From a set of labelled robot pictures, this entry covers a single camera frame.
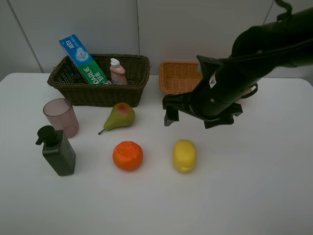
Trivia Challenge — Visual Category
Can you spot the orange tangerine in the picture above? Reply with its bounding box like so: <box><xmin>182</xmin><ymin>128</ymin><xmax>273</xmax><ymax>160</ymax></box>
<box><xmin>112</xmin><ymin>141</ymin><xmax>143</xmax><ymax>171</ymax></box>

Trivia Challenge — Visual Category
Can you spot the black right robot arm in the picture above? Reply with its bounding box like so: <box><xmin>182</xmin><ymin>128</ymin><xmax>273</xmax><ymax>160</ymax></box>
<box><xmin>162</xmin><ymin>0</ymin><xmax>313</xmax><ymax>129</ymax></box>

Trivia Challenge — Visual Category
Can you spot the pink bottle white cap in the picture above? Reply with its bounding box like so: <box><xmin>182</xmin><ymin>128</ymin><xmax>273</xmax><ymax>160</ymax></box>
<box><xmin>110</xmin><ymin>58</ymin><xmax>128</xmax><ymax>85</ymax></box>

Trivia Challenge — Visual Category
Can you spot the dark green pump bottle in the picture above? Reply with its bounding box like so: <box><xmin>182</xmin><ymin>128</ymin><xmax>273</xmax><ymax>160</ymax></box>
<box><xmin>36</xmin><ymin>125</ymin><xmax>76</xmax><ymax>176</ymax></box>

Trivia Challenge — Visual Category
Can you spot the dark brown wicker basket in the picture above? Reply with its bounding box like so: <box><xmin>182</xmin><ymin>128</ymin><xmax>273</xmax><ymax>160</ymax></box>
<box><xmin>47</xmin><ymin>54</ymin><xmax>150</xmax><ymax>107</ymax></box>

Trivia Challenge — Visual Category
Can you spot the blue green toothpaste box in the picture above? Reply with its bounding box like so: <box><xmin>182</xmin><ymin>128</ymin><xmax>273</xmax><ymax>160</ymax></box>
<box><xmin>59</xmin><ymin>34</ymin><xmax>112</xmax><ymax>85</ymax></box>

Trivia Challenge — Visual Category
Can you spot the green red pear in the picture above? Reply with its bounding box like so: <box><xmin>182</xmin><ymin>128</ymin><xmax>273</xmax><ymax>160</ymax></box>
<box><xmin>98</xmin><ymin>102</ymin><xmax>135</xmax><ymax>135</ymax></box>

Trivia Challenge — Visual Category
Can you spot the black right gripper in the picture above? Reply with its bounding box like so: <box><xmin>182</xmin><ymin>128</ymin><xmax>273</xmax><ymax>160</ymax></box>
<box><xmin>162</xmin><ymin>55</ymin><xmax>267</xmax><ymax>129</ymax></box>

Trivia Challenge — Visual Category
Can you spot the orange wicker basket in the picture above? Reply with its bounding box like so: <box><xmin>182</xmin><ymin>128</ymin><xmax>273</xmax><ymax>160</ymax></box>
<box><xmin>159</xmin><ymin>62</ymin><xmax>202</xmax><ymax>95</ymax></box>

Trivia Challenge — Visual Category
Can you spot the yellow lemon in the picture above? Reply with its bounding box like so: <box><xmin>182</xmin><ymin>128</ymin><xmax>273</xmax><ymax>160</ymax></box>
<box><xmin>173</xmin><ymin>140</ymin><xmax>197</xmax><ymax>173</ymax></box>

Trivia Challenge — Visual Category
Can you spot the translucent pink plastic cup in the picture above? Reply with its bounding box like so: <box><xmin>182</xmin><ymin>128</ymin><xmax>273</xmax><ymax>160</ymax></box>
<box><xmin>43</xmin><ymin>98</ymin><xmax>79</xmax><ymax>138</ymax></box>

